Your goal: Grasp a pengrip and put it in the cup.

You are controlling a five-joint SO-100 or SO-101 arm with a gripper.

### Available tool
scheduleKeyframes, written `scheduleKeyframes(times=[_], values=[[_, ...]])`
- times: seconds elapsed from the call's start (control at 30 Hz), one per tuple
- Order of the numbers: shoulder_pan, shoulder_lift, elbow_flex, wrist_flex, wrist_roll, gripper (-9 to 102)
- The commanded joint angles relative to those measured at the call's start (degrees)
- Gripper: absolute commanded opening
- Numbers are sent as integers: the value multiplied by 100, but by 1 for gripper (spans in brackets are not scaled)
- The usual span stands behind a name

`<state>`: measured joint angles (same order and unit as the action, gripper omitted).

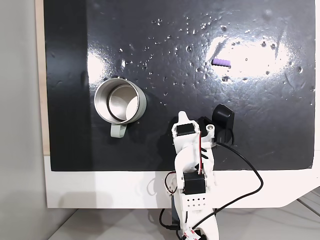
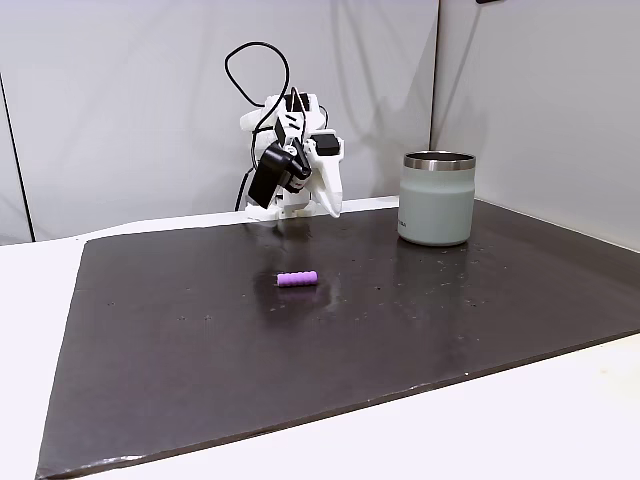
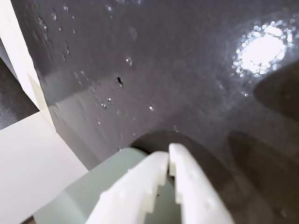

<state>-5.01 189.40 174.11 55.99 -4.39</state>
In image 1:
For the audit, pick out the pale green steel cup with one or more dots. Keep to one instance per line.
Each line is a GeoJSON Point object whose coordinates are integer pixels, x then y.
{"type": "Point", "coordinates": [117, 102]}

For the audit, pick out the black glossy mat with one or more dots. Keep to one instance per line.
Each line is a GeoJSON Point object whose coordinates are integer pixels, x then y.
{"type": "Point", "coordinates": [75, 50]}

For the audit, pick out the purple ribbed pen grip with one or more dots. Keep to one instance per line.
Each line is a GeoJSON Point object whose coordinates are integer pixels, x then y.
{"type": "Point", "coordinates": [221, 62]}

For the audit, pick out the black oval camera box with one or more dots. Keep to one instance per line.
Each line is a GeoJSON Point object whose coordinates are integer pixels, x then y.
{"type": "Point", "coordinates": [222, 117]}

